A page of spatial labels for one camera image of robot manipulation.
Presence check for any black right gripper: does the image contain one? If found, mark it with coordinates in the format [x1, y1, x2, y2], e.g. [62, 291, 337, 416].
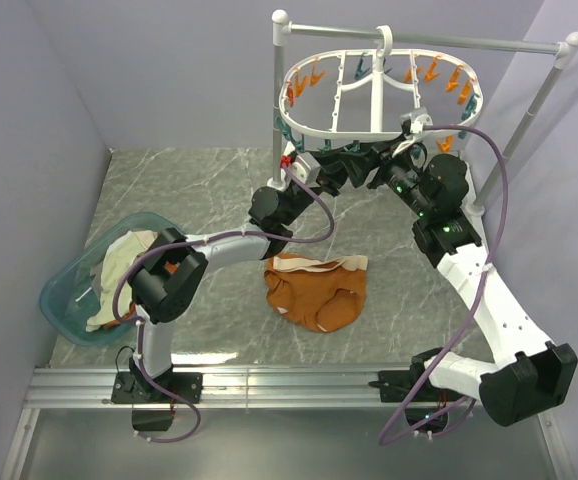
[337, 134, 433, 218]

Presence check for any teal front clothes peg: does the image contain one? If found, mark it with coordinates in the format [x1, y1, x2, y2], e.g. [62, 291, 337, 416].
[342, 140, 361, 154]

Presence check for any white oval clip hanger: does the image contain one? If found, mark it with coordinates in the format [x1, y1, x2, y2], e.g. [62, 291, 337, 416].
[272, 23, 484, 154]

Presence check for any orange underwear beige waistband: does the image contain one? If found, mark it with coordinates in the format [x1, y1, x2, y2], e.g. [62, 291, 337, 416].
[264, 253, 369, 334]

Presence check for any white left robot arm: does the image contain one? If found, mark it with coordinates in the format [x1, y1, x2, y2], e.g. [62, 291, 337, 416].
[119, 148, 367, 402]

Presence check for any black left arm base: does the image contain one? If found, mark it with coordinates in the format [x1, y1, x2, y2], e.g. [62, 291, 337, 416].
[110, 369, 205, 405]

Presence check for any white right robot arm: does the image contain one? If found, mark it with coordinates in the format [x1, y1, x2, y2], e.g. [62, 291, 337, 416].
[368, 140, 578, 426]

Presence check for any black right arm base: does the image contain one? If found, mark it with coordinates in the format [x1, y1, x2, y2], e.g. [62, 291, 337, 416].
[368, 369, 462, 403]

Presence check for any orange front clothes peg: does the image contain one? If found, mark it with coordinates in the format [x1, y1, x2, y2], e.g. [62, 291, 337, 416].
[436, 135, 454, 153]

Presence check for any white drying rack stand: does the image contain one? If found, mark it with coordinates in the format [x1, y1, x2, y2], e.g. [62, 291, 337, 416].
[263, 8, 578, 221]

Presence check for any pale yellow cloth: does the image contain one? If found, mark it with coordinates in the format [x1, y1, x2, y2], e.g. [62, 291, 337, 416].
[85, 230, 157, 332]

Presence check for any orange cloth in basket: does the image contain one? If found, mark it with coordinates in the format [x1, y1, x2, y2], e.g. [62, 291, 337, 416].
[103, 304, 135, 330]

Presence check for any teal plastic basket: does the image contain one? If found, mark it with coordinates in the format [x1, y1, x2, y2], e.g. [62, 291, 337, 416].
[39, 212, 175, 347]

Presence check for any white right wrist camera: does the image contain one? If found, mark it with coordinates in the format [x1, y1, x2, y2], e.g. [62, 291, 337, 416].
[393, 107, 433, 156]

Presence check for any aluminium mounting rail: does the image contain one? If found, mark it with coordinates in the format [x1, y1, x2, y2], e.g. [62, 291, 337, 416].
[23, 364, 409, 410]

